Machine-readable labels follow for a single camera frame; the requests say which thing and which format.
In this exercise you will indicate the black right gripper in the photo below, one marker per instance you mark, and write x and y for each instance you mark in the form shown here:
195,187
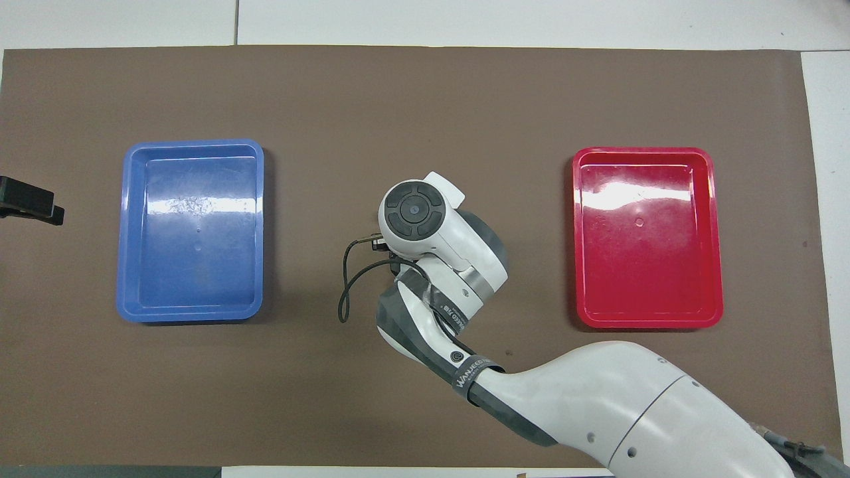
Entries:
386,249

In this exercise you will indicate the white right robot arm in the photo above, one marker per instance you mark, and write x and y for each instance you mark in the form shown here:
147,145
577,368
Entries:
597,392

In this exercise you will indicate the brown table mat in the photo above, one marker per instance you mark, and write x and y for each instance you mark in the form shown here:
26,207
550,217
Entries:
465,99

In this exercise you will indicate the blue plastic tray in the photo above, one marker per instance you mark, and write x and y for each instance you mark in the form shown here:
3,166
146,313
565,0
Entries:
192,265

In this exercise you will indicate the red plastic tray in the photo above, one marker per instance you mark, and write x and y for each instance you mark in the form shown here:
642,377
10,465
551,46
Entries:
647,279

